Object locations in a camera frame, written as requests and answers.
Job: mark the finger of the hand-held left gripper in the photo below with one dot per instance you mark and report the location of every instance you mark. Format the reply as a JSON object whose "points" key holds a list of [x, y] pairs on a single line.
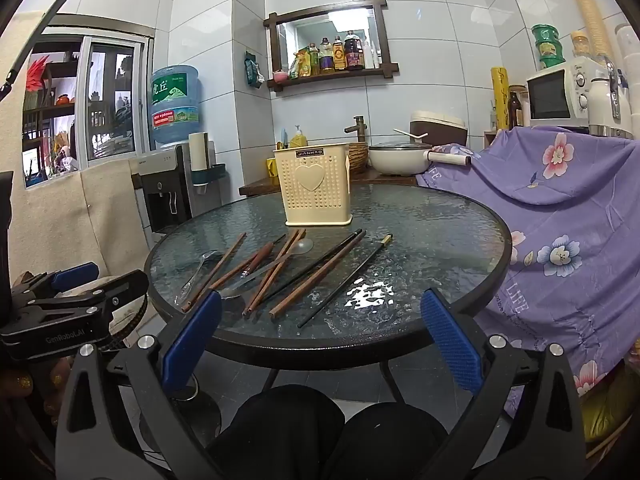
{"points": [[112, 287], [75, 274]]}

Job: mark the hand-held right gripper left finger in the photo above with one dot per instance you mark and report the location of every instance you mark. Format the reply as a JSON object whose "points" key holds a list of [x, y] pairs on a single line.
{"points": [[192, 342]]}

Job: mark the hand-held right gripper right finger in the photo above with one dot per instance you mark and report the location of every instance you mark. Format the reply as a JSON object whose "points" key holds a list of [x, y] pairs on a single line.
{"points": [[452, 340]]}

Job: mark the brown wooden chopstick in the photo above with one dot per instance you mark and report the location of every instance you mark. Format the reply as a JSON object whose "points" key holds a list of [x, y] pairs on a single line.
{"points": [[320, 276], [215, 272], [281, 270], [227, 275], [272, 272]]}

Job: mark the black chopstick with gold tip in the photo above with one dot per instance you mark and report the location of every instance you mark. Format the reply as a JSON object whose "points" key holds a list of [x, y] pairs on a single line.
{"points": [[345, 282]]}

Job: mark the large metal spoon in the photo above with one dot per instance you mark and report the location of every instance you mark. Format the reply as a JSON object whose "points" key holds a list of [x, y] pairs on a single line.
{"points": [[302, 246]]}

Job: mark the cream plastic utensil holder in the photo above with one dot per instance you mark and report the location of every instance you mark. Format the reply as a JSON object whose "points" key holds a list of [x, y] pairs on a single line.
{"points": [[310, 200]]}

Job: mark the person's left hand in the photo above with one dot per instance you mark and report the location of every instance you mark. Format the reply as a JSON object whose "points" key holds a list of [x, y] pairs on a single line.
{"points": [[55, 377]]}

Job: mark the beige cloth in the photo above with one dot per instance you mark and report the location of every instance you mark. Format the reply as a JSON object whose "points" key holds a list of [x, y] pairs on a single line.
{"points": [[55, 220]]}

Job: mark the round glass table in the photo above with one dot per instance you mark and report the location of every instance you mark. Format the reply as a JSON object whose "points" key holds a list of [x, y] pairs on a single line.
{"points": [[425, 240]]}

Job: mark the water dispenser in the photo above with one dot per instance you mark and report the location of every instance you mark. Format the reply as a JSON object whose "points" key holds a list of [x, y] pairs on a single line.
{"points": [[160, 180]]}

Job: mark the person's right leg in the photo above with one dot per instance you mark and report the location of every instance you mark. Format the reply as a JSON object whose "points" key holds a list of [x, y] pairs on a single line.
{"points": [[395, 442]]}

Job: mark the person's leg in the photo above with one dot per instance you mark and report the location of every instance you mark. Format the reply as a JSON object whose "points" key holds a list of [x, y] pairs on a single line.
{"points": [[395, 442], [280, 435]]}

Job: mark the person's left leg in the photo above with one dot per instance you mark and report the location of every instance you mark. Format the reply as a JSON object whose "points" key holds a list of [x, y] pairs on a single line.
{"points": [[280, 435]]}

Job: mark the teal roll holder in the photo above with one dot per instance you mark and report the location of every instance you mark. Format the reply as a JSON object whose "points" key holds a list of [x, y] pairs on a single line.
{"points": [[215, 172]]}

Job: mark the brown wooden counter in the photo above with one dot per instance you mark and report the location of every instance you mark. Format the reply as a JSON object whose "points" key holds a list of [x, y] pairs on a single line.
{"points": [[260, 187]]}

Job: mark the yellow green bag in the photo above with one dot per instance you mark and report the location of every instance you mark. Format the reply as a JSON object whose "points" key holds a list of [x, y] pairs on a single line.
{"points": [[610, 405]]}

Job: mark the sliding window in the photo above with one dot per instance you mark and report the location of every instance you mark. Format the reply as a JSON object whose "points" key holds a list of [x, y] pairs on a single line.
{"points": [[100, 105]]}

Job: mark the purple floral cloth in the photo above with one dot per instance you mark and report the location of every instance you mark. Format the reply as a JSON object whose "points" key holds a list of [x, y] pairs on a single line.
{"points": [[575, 220]]}

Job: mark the cream pot with lid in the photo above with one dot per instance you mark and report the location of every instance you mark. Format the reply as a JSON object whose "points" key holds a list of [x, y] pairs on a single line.
{"points": [[400, 160]]}

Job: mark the yellow cup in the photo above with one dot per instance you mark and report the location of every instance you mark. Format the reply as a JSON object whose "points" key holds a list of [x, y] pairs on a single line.
{"points": [[270, 167]]}

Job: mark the blue water jug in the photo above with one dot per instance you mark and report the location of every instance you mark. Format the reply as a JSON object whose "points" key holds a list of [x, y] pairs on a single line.
{"points": [[175, 105]]}

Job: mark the red artificial flower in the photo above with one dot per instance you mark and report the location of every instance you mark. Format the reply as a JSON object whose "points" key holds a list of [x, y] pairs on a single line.
{"points": [[37, 72]]}

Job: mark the white rice paddle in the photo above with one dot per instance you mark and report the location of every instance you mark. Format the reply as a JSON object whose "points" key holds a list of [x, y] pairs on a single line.
{"points": [[410, 134]]}

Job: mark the white brown rice cooker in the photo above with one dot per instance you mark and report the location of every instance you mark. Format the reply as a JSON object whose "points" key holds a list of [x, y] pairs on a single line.
{"points": [[440, 127]]}

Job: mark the yellow soap dispenser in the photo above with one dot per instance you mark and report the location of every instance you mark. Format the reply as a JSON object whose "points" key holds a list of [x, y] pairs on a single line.
{"points": [[298, 137]]}

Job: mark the bronze faucet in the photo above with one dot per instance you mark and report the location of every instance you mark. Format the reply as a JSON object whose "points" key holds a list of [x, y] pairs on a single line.
{"points": [[357, 127]]}

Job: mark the brown glass bottle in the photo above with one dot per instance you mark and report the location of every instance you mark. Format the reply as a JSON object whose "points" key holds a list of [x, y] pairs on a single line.
{"points": [[515, 107]]}

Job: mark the yellow roll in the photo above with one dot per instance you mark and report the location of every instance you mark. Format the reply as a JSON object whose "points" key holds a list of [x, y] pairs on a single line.
{"points": [[498, 97]]}

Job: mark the green hanging packet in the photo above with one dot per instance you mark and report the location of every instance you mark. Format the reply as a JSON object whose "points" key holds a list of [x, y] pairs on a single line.
{"points": [[252, 70]]}

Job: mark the white microwave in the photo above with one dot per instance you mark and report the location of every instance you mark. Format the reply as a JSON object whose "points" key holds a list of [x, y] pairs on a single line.
{"points": [[555, 95]]}

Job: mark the pink bowl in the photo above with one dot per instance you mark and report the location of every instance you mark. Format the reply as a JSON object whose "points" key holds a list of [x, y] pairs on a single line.
{"points": [[279, 76]]}

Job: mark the white kettle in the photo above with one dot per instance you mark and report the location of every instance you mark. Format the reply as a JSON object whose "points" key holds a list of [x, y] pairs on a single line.
{"points": [[607, 105]]}

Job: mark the yellow seasoning packets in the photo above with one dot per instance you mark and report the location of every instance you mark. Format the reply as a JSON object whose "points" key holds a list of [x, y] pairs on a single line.
{"points": [[300, 62]]}

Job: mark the white plastic bottle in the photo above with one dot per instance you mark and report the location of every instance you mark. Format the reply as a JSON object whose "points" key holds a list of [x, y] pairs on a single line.
{"points": [[369, 55]]}

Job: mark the green oil bottle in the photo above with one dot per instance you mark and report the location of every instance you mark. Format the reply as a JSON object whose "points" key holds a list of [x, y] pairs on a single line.
{"points": [[313, 57]]}

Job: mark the dark soy sauce bottle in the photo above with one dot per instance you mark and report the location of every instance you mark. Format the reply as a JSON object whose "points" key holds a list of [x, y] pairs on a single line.
{"points": [[353, 50]]}

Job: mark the yellow label bottle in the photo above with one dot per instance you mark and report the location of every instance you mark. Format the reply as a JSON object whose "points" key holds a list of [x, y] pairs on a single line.
{"points": [[339, 54]]}

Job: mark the purple label bottle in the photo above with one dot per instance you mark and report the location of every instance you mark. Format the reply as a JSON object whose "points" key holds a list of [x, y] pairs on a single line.
{"points": [[326, 55]]}

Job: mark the wooden framed mirror shelf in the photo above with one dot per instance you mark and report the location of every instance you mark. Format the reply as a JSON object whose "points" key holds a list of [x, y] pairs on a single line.
{"points": [[385, 35]]}

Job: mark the yellow lid jar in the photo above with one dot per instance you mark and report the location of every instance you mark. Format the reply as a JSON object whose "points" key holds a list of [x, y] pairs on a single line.
{"points": [[580, 42]]}

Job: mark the stack of white cups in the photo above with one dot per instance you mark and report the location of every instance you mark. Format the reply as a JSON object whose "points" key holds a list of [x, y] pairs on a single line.
{"points": [[627, 45]]}

